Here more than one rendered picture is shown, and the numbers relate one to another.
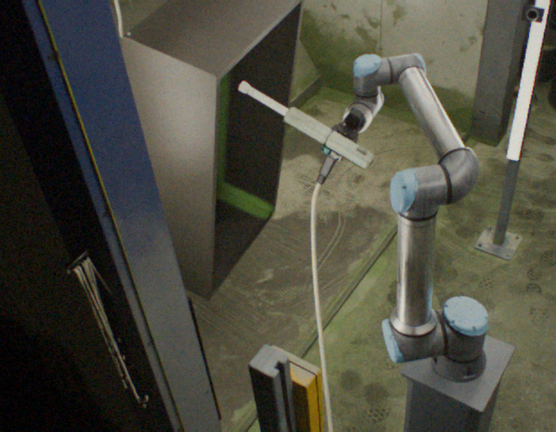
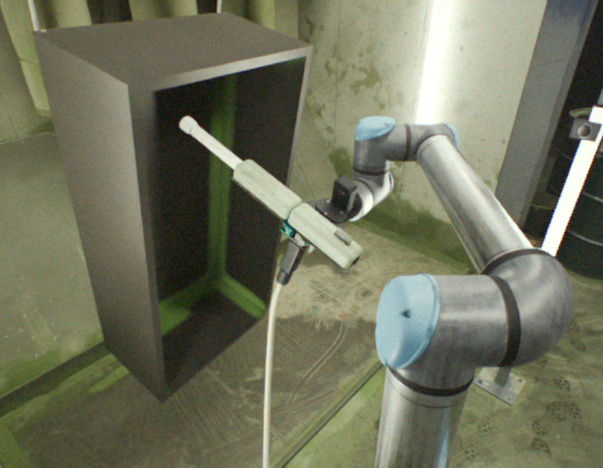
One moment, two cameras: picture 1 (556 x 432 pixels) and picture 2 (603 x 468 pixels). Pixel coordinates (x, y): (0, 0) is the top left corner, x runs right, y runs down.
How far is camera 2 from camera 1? 139 cm
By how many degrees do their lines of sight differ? 12
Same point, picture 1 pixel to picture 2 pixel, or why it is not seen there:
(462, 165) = (545, 284)
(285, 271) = (276, 373)
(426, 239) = (441, 434)
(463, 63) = not seen: hidden behind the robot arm
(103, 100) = not seen: outside the picture
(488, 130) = not seen: hidden behind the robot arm
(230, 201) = (228, 292)
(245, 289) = (230, 385)
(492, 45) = (506, 189)
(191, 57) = (108, 62)
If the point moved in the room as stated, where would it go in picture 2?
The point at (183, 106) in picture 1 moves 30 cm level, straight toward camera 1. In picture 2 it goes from (102, 142) to (40, 204)
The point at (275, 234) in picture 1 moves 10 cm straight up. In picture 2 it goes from (277, 332) to (276, 319)
